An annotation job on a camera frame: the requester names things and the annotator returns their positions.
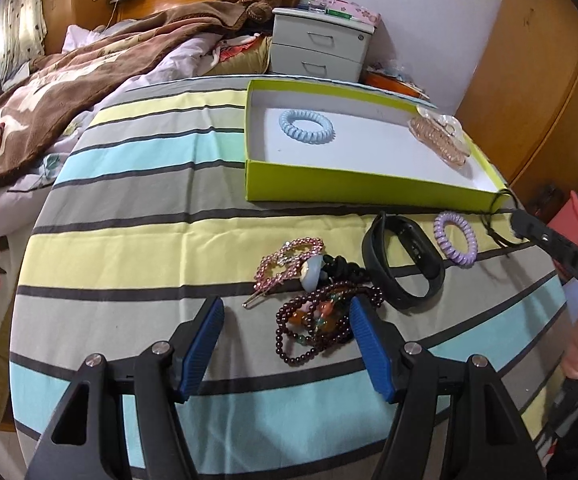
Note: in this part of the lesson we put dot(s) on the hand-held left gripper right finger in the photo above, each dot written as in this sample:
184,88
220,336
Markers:
369,350

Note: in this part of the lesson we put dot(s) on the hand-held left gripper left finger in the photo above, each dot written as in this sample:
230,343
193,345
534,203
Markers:
199,345

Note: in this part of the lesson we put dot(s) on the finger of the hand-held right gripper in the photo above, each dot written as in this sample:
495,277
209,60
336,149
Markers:
559,255

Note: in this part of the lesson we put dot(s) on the black smart band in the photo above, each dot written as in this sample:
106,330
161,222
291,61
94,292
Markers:
384,270

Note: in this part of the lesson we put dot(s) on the pink rhinestone hair clip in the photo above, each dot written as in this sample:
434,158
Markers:
281,265

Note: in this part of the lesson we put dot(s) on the red plastic container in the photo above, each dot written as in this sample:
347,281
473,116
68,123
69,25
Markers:
571,230

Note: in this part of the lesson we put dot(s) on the striped tablecloth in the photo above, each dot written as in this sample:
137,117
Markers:
134,240

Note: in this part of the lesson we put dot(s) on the clear pink hair claw clip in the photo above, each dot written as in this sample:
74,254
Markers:
439,135

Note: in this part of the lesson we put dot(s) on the wooden wardrobe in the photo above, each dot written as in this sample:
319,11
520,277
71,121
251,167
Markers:
534,70

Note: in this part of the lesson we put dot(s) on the orange plastic basin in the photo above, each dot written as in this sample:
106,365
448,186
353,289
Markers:
394,82

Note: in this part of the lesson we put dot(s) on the brown printed blanket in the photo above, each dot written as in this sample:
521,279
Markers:
69,90

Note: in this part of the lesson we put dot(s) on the grey drawer nightstand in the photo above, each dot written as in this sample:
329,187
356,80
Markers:
319,45

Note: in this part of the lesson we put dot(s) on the pink floral box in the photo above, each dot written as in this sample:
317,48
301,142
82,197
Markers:
356,12

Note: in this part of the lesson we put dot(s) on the patterned curtain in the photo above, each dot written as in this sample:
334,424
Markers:
21,15

